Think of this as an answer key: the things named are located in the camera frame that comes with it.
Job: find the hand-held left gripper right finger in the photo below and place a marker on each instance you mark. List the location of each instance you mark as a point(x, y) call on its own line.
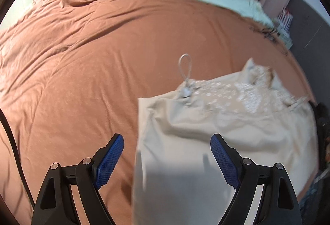
point(224, 160)

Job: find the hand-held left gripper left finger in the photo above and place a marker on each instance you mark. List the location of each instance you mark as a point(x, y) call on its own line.
point(108, 160)

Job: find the beige jacket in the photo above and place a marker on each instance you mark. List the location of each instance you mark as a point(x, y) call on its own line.
point(193, 142)

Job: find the brown blanket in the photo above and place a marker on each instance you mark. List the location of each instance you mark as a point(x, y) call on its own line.
point(90, 60)

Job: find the pink striped bag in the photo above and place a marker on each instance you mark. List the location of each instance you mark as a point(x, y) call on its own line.
point(286, 21)

